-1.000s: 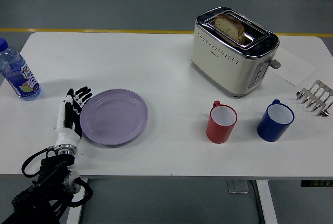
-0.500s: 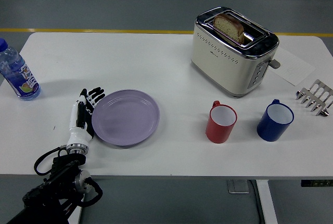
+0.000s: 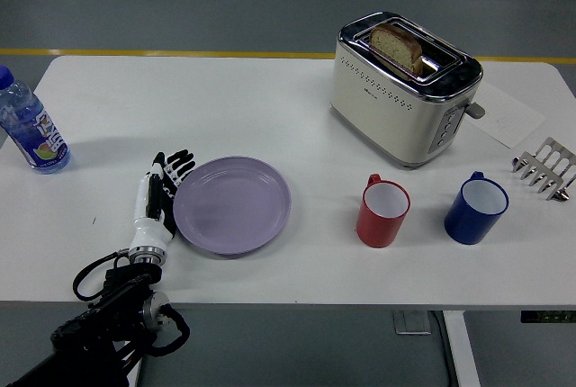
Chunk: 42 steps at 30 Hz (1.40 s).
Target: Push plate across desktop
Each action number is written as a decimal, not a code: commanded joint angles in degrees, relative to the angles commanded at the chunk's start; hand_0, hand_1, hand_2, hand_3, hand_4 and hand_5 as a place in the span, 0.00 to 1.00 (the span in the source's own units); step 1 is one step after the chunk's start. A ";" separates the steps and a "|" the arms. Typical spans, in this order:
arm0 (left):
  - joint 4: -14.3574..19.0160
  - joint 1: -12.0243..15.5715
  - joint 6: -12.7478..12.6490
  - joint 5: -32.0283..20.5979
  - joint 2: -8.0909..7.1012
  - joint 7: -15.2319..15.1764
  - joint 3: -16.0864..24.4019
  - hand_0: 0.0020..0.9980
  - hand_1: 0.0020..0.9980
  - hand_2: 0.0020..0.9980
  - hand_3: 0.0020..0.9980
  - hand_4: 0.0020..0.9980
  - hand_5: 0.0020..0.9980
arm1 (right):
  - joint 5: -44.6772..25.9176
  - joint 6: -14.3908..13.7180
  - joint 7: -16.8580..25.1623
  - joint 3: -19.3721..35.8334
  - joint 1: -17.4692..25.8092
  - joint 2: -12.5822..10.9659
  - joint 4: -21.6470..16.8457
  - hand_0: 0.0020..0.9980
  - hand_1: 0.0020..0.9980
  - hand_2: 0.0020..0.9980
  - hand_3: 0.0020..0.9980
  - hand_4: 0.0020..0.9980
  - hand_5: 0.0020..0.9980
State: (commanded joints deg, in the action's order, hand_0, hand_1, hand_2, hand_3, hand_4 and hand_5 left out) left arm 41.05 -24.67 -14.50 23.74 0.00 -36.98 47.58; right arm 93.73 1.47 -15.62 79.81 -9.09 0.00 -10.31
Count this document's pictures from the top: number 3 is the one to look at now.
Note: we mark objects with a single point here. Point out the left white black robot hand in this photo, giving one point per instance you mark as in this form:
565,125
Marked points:
157,207

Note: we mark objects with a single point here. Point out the purple round plate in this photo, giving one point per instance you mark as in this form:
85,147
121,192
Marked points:
231,204

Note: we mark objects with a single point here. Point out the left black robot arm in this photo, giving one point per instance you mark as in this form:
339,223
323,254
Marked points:
112,315

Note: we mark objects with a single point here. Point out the clear blue-capped water bottle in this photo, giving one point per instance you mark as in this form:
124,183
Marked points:
33,123

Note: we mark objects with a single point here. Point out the white table leg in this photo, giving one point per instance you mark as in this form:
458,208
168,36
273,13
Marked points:
134,371
461,348

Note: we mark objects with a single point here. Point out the red enamel mug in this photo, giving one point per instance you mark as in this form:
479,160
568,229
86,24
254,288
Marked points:
380,213

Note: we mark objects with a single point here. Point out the cream chrome toaster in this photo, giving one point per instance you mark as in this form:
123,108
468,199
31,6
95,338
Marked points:
396,108

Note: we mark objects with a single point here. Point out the brown bread slice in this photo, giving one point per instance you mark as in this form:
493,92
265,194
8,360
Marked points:
396,47

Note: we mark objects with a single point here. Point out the blue enamel mug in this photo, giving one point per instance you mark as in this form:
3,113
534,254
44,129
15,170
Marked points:
474,209

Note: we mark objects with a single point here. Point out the white paper sheet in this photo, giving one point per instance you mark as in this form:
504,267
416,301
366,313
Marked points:
508,117

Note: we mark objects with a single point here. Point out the silver metal toast rack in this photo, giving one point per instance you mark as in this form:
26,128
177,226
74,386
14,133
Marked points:
546,166

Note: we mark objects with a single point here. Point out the black table control panel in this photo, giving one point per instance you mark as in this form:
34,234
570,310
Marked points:
548,316

